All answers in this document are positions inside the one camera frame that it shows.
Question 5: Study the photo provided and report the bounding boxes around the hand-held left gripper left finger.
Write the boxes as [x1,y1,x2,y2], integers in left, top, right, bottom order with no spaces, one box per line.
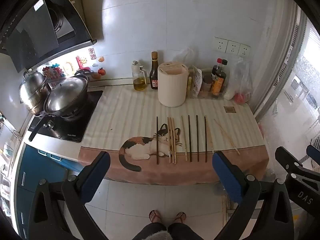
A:
[26,151,112,240]

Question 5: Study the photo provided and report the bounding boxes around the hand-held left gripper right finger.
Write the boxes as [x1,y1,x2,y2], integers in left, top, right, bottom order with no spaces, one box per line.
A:
[212,151,294,240]

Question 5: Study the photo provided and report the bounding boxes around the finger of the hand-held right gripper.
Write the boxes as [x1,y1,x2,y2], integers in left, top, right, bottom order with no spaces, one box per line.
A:
[275,146,307,175]
[306,144,320,173]

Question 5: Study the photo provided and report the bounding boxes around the white utensil holder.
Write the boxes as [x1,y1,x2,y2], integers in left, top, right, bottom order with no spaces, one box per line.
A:
[157,61,188,107]

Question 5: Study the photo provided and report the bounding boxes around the black gas stove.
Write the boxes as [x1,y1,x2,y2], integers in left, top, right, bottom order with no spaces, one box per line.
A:
[27,90,104,143]

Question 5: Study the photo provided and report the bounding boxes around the blue cabinet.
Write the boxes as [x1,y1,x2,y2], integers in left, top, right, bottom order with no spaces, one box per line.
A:
[15,145,75,240]

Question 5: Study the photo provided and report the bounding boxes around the person's right foot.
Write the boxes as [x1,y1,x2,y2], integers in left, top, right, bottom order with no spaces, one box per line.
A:
[174,212,187,224]

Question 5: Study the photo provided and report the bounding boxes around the person's foot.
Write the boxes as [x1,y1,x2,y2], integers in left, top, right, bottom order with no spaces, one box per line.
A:
[174,212,187,224]
[149,210,163,223]

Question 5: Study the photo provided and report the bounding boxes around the person's right leg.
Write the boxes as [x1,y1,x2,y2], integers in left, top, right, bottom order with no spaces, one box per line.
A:
[167,222,203,240]

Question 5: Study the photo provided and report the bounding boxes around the person's leg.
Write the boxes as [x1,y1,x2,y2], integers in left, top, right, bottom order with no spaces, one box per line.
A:
[167,222,203,240]
[132,222,168,240]

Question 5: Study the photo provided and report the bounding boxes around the person's left foot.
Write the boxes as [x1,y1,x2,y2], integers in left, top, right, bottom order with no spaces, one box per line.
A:
[149,210,163,223]

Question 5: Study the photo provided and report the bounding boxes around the person's left leg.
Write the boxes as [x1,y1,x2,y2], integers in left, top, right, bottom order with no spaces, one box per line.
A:
[132,222,168,240]

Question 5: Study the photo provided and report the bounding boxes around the window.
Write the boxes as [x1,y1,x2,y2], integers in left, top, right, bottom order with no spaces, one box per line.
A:
[252,0,320,180]

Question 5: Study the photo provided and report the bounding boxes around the striped cat print table cloth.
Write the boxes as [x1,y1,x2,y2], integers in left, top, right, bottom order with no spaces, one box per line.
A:
[78,86,270,185]

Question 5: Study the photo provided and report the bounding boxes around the red tomato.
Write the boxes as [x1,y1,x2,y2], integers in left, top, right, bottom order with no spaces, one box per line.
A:
[234,92,250,105]

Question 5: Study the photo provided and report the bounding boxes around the black wok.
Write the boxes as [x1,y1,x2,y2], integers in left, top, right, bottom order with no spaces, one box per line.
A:
[28,95,90,142]

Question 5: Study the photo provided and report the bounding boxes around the clear plastic bin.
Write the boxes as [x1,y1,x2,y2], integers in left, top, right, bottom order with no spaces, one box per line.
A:
[187,70,229,99]

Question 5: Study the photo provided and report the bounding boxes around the steel wok lid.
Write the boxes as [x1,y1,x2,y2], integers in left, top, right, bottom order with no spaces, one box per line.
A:
[44,77,88,113]

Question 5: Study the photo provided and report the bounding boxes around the black cap orange label bottle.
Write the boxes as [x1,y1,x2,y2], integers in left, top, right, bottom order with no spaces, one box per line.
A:
[212,59,228,97]

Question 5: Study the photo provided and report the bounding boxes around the white plastic bag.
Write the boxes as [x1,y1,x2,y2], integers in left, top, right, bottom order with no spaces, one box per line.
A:
[224,57,253,105]

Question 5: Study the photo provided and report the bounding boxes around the brown lid jar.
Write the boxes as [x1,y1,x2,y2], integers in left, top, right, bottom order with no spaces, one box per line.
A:
[203,74,213,92]

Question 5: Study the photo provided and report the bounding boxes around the white seasoning packet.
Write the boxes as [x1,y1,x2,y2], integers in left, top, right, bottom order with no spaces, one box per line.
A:
[194,67,203,92]

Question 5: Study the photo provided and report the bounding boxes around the glass oil dispenser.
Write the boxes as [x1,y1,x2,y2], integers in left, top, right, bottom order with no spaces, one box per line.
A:
[132,60,148,92]

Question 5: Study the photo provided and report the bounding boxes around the red cap sauce bottle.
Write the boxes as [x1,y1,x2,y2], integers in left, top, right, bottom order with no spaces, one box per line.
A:
[212,58,223,80]

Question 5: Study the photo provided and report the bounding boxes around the steel steamer pot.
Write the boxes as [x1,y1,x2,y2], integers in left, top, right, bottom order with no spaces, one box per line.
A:
[19,71,50,115]

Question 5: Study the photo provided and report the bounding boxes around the dark sauce bottle brown cap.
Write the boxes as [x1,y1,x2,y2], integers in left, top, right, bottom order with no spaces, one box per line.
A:
[149,51,160,90]

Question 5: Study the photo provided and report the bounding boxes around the clear plastic bag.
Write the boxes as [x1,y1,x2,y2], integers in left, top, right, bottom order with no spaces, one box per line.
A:
[175,47,198,68]

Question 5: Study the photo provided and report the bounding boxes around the black range hood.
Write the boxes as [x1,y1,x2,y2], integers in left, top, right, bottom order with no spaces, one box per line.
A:
[0,0,98,73]

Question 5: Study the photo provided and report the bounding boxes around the white wall socket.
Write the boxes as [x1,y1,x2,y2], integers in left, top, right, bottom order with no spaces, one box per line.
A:
[226,41,241,55]
[238,44,251,57]
[214,37,228,53]

